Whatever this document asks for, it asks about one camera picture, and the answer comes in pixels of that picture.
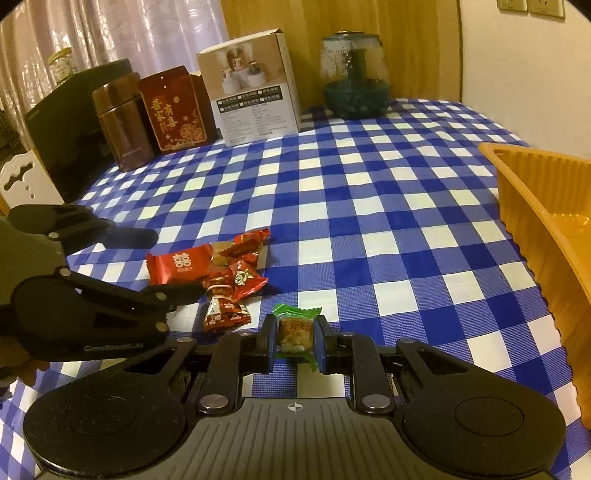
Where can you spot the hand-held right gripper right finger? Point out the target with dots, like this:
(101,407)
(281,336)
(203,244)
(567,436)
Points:
(323,346)

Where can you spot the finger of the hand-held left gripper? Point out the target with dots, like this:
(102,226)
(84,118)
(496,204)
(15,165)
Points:
(175,294)
(124,237)

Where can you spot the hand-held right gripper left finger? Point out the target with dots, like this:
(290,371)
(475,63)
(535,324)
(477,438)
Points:
(265,346)

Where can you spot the green-wrapped tan candy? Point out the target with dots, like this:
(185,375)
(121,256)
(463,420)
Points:
(295,334)

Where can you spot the red packet with white symbol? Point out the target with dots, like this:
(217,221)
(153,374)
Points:
(178,263)

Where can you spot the red twist-wrapped candy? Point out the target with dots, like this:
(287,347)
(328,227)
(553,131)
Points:
(244,242)

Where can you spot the orange plastic tray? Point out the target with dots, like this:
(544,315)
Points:
(531,194)

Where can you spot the person's left hand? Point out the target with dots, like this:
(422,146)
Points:
(18,357)

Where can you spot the small red white-printed candy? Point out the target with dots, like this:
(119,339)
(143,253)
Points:
(226,309)

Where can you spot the red candy with cartoon face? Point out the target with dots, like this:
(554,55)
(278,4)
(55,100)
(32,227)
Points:
(242,279)

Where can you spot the brown tin canister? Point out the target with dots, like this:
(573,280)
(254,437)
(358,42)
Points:
(124,134)

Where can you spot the white chair back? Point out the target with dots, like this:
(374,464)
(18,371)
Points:
(23,184)

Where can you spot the black glossy box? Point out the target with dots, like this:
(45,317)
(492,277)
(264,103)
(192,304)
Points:
(64,138)

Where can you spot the red gold-printed tin box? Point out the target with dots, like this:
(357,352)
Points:
(173,115)

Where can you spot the blue white checkered tablecloth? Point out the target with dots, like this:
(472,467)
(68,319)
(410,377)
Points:
(369,207)

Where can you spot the dark shelf rack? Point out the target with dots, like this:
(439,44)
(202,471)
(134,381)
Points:
(9,134)

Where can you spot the white cardboard box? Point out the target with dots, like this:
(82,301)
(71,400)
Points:
(249,106)

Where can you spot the small labelled glass jar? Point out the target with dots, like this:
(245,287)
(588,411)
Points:
(60,67)

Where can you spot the pale sheer curtain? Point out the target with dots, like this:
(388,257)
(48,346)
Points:
(138,32)

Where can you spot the green glass jar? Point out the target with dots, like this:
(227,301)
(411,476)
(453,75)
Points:
(355,97)

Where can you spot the wooden cabinet panel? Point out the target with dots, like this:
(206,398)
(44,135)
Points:
(304,18)

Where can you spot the beige wall switch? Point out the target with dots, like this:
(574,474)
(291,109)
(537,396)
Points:
(547,7)
(512,4)

